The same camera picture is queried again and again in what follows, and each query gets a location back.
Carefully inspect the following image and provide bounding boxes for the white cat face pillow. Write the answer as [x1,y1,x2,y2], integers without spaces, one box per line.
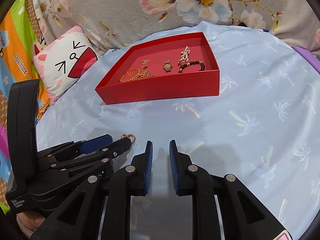
[32,25,103,105]

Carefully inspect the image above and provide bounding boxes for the white pearl bracelet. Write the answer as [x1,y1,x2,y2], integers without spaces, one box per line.
[178,46,192,64]

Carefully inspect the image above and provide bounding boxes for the red cardboard box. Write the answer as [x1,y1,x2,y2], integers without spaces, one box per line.
[94,32,220,105]

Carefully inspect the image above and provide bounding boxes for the gold pave ring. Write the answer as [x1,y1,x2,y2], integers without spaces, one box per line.
[121,133,137,145]

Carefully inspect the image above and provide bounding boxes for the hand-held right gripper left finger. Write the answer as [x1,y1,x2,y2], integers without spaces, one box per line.
[32,141,153,240]

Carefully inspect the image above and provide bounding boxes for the grey floral blanket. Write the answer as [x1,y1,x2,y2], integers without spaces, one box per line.
[25,0,320,58]

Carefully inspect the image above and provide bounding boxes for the person's left hand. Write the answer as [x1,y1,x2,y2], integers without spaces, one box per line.
[19,210,47,235]

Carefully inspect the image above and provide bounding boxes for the black bead bracelet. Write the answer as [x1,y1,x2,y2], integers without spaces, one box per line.
[178,59,206,74]

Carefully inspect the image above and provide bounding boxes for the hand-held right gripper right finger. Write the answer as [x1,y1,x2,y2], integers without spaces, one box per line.
[169,140,288,240]

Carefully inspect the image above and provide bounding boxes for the colourful cartoon blanket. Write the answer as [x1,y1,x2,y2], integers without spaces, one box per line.
[0,0,50,215]

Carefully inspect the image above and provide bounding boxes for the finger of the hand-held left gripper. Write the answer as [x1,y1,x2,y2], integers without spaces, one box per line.
[47,138,133,178]
[37,134,113,160]

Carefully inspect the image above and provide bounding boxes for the chunky gold chain bracelet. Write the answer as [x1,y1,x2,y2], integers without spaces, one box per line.
[119,69,140,83]

